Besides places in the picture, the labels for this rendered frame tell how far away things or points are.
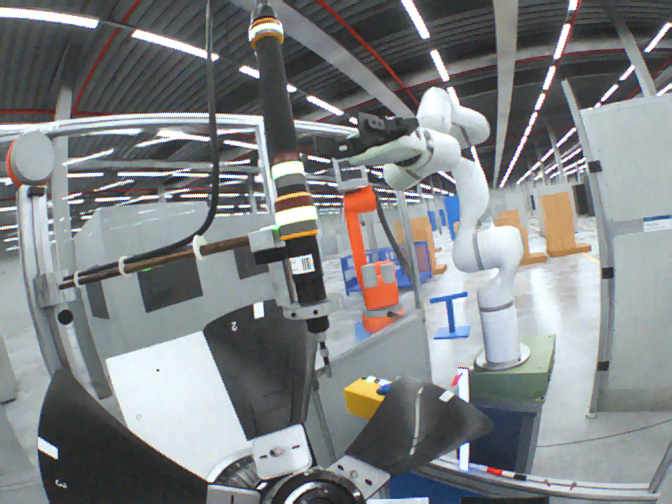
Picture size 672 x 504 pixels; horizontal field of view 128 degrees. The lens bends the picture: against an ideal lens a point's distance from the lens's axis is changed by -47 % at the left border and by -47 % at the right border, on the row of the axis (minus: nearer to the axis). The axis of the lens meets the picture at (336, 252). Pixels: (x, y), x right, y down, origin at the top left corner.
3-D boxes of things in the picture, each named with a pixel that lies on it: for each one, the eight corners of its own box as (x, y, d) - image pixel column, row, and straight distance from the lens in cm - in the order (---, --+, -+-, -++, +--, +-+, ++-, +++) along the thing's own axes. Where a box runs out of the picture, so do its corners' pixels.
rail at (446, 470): (369, 455, 110) (365, 438, 105) (377, 448, 112) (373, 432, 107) (647, 514, 96) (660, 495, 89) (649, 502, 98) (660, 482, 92)
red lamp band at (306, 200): (269, 214, 32) (267, 203, 32) (284, 215, 36) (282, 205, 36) (307, 205, 31) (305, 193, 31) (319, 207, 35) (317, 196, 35)
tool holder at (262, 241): (257, 324, 33) (238, 234, 32) (282, 307, 39) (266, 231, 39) (339, 315, 30) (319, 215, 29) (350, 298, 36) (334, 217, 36)
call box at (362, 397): (348, 416, 99) (342, 388, 93) (369, 401, 104) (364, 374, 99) (388, 431, 89) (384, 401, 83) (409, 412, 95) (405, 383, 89)
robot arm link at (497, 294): (481, 302, 107) (467, 233, 104) (533, 293, 105) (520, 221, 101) (475, 314, 96) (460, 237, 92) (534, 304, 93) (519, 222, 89)
